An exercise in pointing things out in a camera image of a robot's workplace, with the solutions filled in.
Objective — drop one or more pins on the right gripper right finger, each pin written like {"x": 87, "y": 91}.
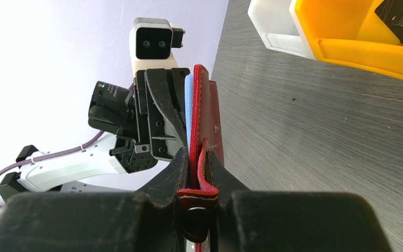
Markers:
{"x": 290, "y": 221}

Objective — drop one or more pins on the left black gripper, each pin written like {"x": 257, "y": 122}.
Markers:
{"x": 147, "y": 120}

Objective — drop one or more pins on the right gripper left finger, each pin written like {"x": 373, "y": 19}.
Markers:
{"x": 144, "y": 220}

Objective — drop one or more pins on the red card holder wallet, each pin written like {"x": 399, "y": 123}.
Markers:
{"x": 199, "y": 198}

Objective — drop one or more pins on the dark grey credit card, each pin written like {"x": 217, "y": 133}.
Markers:
{"x": 391, "y": 14}

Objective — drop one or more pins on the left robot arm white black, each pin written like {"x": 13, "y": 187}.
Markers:
{"x": 42, "y": 171}

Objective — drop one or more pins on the orange bin with cards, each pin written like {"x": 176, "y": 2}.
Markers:
{"x": 349, "y": 33}

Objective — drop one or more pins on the white plastic bin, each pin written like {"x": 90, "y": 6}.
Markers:
{"x": 279, "y": 28}

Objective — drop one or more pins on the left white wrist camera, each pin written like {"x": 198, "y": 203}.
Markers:
{"x": 151, "y": 41}

